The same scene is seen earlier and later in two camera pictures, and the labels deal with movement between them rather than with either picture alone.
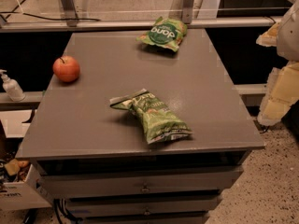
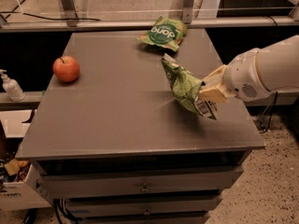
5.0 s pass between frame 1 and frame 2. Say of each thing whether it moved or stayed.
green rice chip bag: moved
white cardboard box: stayed
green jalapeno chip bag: stayed
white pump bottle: stayed
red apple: stayed
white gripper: moved
